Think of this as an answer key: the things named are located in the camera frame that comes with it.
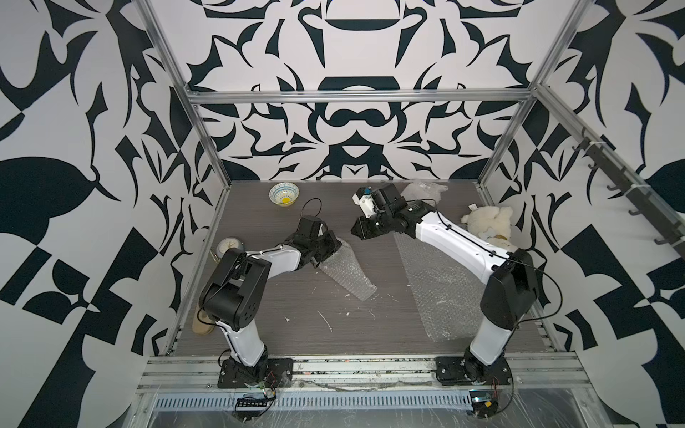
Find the yellow centre patterned bowl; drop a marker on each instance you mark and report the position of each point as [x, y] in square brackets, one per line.
[284, 194]

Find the black wall hook rail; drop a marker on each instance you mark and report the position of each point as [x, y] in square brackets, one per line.
[625, 182]

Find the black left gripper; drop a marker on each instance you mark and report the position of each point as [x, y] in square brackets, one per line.
[333, 242]

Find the bubble wrap sheet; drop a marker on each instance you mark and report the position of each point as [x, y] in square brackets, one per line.
[345, 269]
[429, 192]
[447, 295]

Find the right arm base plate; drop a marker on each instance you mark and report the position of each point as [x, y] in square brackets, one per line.
[469, 370]

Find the white teddy bear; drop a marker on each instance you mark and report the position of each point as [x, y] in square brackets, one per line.
[491, 224]

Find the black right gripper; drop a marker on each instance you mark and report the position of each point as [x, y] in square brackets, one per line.
[360, 229]

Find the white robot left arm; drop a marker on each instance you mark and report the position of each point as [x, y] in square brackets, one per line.
[233, 295]

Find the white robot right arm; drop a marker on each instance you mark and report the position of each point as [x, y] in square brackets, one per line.
[511, 285]

